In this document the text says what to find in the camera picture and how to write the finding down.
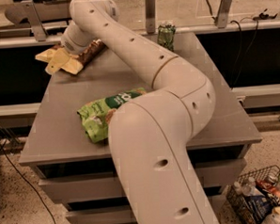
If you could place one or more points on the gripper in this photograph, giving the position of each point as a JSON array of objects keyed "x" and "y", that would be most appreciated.
[{"x": 74, "y": 42}]

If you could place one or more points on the brown sea salt chip bag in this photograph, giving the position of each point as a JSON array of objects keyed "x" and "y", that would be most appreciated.
[{"x": 93, "y": 49}]

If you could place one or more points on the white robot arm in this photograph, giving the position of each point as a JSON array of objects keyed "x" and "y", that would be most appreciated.
[{"x": 148, "y": 135}]

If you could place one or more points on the green rice chip bag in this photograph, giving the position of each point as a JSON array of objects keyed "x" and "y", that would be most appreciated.
[{"x": 95, "y": 116}]

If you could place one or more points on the blue snack bag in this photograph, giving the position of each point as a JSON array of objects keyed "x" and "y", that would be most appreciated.
[{"x": 260, "y": 207}]

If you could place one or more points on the grey drawer cabinet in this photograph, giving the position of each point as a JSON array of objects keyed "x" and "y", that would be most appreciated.
[{"x": 58, "y": 147}]

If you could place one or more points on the green soda can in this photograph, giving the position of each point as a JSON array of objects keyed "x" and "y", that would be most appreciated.
[{"x": 166, "y": 35}]

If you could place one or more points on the top grey drawer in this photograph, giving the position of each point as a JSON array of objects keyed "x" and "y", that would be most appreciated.
[{"x": 107, "y": 186}]

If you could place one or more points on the grey drawer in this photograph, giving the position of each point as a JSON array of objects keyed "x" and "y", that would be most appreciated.
[
  {"x": 117, "y": 210},
  {"x": 107, "y": 186}
]

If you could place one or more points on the middle grey drawer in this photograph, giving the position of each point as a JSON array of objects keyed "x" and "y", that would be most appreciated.
[{"x": 117, "y": 210}]

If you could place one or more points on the clear plastic water bottle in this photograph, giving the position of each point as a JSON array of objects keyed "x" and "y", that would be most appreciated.
[{"x": 247, "y": 187}]

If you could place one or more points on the red snack package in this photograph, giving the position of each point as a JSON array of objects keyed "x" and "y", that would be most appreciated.
[{"x": 268, "y": 187}]

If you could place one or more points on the left metal bracket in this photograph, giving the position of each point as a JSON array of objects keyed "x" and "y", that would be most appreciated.
[{"x": 34, "y": 20}]

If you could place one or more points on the metal bracket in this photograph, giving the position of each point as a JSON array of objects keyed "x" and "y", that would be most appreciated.
[
  {"x": 34, "y": 20},
  {"x": 150, "y": 16},
  {"x": 223, "y": 13}
]

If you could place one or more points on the middle metal bracket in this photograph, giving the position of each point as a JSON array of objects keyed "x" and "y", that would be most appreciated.
[{"x": 150, "y": 16}]

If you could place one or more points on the right metal bracket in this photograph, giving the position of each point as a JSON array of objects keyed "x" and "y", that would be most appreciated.
[{"x": 223, "y": 13}]

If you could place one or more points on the wire basket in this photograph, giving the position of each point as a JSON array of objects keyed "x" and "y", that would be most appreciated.
[{"x": 238, "y": 203}]

